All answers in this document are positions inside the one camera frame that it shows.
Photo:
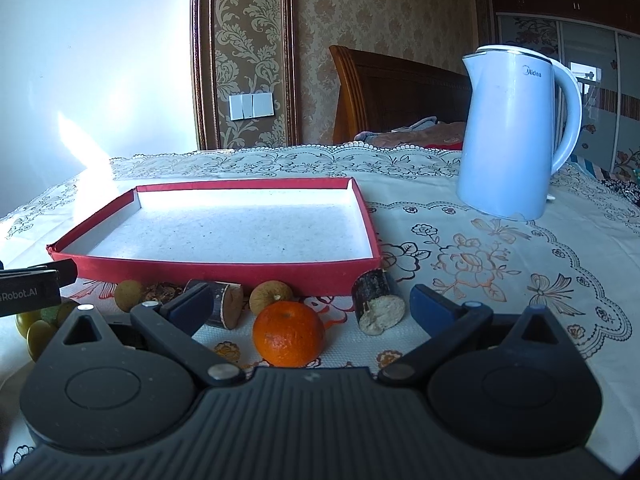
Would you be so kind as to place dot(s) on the ornate wooden wall frame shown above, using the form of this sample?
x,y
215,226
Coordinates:
x,y
238,47

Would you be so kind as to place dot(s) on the bedding pile on bed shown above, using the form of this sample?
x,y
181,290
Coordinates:
x,y
428,133

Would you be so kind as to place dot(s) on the green cucumber piece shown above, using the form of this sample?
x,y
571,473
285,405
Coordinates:
x,y
57,315

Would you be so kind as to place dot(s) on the wooden bed headboard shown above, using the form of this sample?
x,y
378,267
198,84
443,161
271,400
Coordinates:
x,y
379,92

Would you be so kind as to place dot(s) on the white electric kettle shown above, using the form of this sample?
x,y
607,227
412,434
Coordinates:
x,y
524,122

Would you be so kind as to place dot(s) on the red shallow tray box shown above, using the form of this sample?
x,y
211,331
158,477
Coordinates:
x,y
314,234

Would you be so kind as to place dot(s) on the orange mandarin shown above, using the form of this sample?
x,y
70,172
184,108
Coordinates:
x,y
288,334

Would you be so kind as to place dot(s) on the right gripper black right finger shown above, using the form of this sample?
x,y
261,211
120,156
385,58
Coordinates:
x,y
451,327

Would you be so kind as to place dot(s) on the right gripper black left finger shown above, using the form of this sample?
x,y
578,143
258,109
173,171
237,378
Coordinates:
x,y
169,328

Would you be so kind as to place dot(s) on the tan longan fruit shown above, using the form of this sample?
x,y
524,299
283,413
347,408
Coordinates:
x,y
267,293
128,294

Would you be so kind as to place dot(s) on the glass wardrobe sliding doors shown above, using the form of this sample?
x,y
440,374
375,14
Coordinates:
x,y
605,63

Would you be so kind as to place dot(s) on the dark sugarcane piece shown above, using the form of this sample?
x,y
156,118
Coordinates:
x,y
378,304
226,305

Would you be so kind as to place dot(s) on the green tomato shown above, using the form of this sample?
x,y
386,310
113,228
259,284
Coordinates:
x,y
25,319
39,335

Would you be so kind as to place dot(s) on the white wall switch panel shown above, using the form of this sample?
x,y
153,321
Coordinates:
x,y
250,105

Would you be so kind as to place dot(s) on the brown water chestnut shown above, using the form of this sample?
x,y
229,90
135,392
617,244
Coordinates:
x,y
162,292

